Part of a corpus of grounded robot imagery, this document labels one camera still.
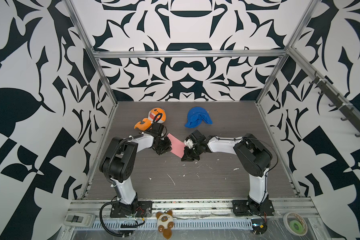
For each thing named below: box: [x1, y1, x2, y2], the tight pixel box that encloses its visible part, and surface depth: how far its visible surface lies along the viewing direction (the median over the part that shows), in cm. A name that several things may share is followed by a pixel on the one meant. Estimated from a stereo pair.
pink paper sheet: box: [167, 132, 187, 159], surface depth 100 cm
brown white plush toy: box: [156, 210, 174, 240], surface depth 70 cm
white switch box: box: [63, 211, 96, 228], surface depth 70 cm
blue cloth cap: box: [185, 107, 213, 129], surface depth 107 cm
